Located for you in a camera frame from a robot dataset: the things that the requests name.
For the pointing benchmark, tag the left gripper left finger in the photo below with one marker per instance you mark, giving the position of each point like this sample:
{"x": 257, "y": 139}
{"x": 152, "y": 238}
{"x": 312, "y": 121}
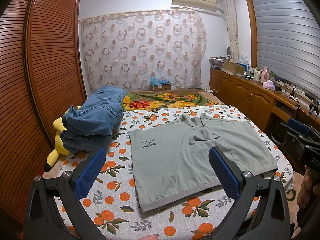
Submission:
{"x": 42, "y": 218}

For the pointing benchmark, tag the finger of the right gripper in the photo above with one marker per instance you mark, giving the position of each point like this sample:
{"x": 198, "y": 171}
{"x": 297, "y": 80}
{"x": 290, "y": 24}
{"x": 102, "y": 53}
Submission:
{"x": 293, "y": 130}

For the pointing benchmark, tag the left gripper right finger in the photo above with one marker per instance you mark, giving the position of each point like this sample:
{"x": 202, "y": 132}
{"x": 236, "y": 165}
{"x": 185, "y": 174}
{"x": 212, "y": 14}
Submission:
{"x": 260, "y": 209}

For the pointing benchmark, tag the grey-green shorts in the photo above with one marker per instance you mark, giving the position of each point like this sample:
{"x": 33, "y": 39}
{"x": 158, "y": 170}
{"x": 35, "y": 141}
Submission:
{"x": 170, "y": 161}

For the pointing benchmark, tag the person's right hand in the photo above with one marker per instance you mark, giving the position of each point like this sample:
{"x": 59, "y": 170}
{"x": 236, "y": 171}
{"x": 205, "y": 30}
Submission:
{"x": 306, "y": 189}

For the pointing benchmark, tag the wooden sideboard cabinet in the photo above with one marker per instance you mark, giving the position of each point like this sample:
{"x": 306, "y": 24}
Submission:
{"x": 265, "y": 108}

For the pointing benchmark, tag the pink tissue pack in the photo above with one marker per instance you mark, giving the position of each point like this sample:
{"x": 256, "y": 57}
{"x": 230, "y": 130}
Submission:
{"x": 269, "y": 85}

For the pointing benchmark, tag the pink bottle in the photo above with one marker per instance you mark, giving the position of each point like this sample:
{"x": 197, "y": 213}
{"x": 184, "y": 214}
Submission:
{"x": 265, "y": 76}

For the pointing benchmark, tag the orange-print white bed sheet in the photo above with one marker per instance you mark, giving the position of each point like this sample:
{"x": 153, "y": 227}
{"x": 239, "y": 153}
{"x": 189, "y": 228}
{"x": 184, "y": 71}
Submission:
{"x": 112, "y": 203}

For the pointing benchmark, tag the brown cardboard box on cabinet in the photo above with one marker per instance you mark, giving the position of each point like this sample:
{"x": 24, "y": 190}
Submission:
{"x": 233, "y": 68}

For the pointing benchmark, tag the grey window blind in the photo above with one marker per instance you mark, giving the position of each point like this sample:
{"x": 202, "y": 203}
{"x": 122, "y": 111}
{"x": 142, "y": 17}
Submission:
{"x": 288, "y": 42}

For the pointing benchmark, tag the yellow plush toy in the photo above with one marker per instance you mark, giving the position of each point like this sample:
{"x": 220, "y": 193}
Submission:
{"x": 59, "y": 148}

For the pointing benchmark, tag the tray of papers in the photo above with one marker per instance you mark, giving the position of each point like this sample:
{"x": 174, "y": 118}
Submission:
{"x": 218, "y": 61}

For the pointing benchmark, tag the folded blue jeans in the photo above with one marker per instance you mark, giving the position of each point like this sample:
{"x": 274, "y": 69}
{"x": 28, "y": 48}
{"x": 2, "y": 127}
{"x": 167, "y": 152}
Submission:
{"x": 92, "y": 125}

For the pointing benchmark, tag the floral pink green blanket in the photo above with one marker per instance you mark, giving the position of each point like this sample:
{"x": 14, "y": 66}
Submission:
{"x": 151, "y": 101}

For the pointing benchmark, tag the cardboard box with blue bag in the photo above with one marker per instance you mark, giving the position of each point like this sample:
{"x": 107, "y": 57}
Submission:
{"x": 160, "y": 84}

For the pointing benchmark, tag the beige tied window curtain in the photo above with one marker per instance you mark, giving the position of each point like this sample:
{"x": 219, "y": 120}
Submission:
{"x": 232, "y": 28}

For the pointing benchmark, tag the brown louvered wardrobe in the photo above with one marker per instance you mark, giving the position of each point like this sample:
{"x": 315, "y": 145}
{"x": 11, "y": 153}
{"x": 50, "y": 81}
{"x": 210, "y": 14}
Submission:
{"x": 41, "y": 77}

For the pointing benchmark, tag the circle-pattern sheer curtain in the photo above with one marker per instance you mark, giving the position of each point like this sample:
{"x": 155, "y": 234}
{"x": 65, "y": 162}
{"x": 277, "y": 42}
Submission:
{"x": 135, "y": 50}

